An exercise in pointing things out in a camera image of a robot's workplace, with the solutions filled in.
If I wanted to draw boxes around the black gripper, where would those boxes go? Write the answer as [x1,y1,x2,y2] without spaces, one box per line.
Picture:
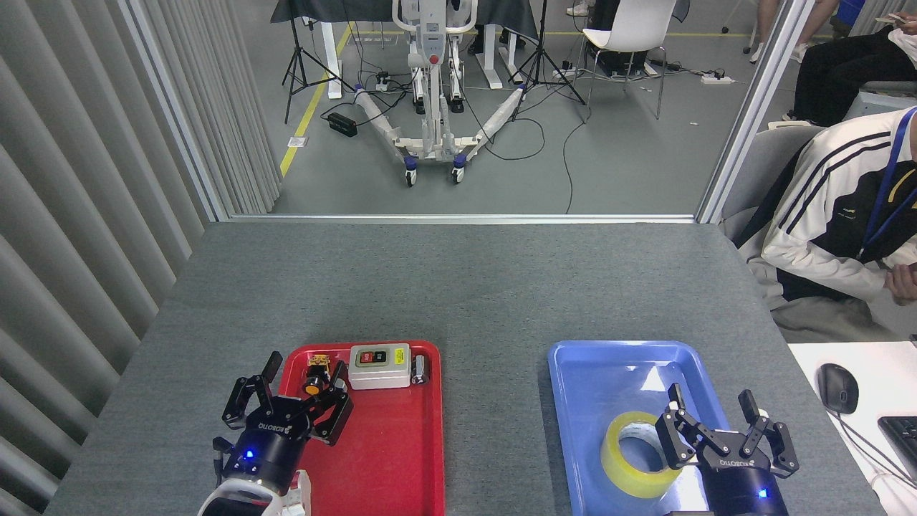
[221,351,354,495]
[655,383,800,516]

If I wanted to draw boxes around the yellow tape roll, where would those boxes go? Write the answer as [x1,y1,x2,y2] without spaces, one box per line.
[600,411,685,500]

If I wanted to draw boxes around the person's hand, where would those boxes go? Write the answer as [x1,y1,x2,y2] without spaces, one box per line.
[883,262,917,306]

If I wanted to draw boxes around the yellow push button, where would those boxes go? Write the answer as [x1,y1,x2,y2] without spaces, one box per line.
[302,353,334,397]

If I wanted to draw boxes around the white red circuit breaker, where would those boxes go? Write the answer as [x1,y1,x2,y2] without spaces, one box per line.
[283,469,312,516]

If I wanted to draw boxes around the red plastic tray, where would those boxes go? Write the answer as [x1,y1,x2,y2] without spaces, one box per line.
[276,340,446,516]

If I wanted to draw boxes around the black computer mouse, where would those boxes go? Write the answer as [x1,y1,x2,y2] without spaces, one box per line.
[818,363,860,415]

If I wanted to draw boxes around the blue plastic tray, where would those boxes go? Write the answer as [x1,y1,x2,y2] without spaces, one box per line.
[548,340,760,516]

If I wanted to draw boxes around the white side table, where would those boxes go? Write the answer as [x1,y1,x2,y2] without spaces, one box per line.
[788,341,917,516]

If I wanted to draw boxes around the black keyboard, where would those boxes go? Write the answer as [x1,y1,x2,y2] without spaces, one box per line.
[878,416,917,477]

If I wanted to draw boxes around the seated person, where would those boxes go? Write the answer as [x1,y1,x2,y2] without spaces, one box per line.
[738,107,917,343]

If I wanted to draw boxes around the grey office chair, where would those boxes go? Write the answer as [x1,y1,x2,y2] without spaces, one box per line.
[720,125,825,241]

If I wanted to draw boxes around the white stand on wheels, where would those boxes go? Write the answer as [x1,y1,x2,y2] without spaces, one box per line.
[351,0,531,187]

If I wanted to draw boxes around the black tripod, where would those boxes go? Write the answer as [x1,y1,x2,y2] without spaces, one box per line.
[510,0,588,121]
[282,14,357,124]

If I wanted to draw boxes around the person with dark trousers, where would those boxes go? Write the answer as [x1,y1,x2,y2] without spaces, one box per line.
[782,13,917,124]

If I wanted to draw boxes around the desk with dark cloth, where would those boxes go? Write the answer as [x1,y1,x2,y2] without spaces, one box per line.
[270,0,539,100]

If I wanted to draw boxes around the standing person's legs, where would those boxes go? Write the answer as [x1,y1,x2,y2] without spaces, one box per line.
[749,0,839,64]

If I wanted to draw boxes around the white plastic chair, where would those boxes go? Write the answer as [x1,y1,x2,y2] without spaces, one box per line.
[580,0,678,120]

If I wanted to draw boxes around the white switch box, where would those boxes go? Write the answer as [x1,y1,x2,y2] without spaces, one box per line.
[348,343,413,391]

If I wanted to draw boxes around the black mouse cable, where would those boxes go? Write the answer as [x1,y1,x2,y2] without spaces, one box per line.
[833,411,917,497]

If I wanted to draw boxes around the silver frame rail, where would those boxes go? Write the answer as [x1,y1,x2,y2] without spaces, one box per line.
[228,213,699,224]

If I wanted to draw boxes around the black floor cable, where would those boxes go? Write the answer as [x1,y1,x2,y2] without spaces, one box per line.
[458,93,595,214]

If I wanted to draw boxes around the silver frame post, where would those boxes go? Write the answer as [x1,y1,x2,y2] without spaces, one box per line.
[695,0,817,224]
[118,0,230,223]

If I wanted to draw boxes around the blue lanyard with badge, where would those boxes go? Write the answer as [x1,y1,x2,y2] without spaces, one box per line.
[856,107,917,262]

